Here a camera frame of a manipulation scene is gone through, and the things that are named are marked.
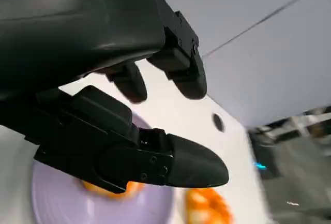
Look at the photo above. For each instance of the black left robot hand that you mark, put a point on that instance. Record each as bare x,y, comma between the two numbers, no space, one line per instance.
77,27

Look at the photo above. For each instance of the dark workshop machine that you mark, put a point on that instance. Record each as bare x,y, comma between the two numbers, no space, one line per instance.
269,154

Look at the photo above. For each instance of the lilac plate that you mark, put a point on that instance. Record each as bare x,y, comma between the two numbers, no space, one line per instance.
64,203

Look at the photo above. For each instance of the orange and white bread roll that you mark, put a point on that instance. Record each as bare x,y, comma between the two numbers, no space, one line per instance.
207,206
135,186

